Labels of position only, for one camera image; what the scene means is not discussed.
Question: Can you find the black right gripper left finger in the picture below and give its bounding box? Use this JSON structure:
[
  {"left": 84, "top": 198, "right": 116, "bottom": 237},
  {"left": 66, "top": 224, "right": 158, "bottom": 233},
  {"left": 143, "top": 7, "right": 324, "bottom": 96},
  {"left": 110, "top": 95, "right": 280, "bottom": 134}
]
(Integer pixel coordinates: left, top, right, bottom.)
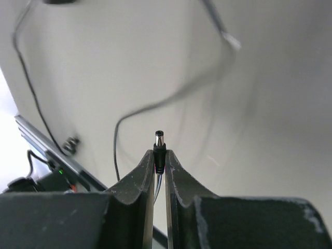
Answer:
[{"left": 1, "top": 150, "right": 155, "bottom": 248}]

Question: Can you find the black power adapter cable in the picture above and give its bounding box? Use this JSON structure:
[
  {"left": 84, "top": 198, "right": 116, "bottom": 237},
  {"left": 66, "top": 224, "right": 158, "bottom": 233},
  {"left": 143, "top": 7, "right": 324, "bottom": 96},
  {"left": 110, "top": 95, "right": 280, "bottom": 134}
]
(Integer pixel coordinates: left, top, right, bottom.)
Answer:
[{"left": 113, "top": 0, "right": 242, "bottom": 208}]

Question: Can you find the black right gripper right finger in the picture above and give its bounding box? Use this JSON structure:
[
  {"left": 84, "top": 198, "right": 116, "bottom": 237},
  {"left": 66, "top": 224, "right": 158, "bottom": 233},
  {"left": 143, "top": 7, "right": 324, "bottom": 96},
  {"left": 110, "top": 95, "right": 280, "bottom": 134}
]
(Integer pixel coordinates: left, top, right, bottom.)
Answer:
[{"left": 165, "top": 150, "right": 331, "bottom": 248}]

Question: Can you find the aluminium frame rail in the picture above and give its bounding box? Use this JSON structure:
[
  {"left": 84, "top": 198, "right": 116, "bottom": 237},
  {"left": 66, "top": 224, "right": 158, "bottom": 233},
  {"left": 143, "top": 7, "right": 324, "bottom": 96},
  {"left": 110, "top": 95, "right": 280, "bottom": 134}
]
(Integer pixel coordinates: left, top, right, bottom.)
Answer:
[{"left": 14, "top": 115, "right": 169, "bottom": 249}]

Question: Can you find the black usb cable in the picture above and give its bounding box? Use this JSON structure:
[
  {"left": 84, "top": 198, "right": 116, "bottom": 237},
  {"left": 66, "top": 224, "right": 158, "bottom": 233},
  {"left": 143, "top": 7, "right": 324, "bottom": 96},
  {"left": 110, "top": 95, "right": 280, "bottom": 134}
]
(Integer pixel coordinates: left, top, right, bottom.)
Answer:
[{"left": 11, "top": 0, "right": 80, "bottom": 156}]

